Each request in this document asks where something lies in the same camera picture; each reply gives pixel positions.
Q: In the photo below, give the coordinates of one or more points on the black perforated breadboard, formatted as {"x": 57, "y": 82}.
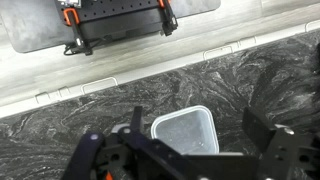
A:
{"x": 116, "y": 11}

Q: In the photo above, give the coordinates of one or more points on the grey metal cart plate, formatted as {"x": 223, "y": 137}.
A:
{"x": 30, "y": 30}

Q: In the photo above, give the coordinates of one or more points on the small white drawer latch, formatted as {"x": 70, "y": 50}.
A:
{"x": 63, "y": 91}
{"x": 247, "y": 41}
{"x": 42, "y": 97}

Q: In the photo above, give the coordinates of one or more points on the white cabinet drawer fronts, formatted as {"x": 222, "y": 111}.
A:
{"x": 150, "y": 68}

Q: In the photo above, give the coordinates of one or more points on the clear square plastic container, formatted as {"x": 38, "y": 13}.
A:
{"x": 186, "y": 131}

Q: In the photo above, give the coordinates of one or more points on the small white device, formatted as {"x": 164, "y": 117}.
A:
{"x": 70, "y": 2}

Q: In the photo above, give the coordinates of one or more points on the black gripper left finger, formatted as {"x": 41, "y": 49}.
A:
{"x": 137, "y": 118}

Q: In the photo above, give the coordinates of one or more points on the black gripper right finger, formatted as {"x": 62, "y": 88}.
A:
{"x": 258, "y": 128}

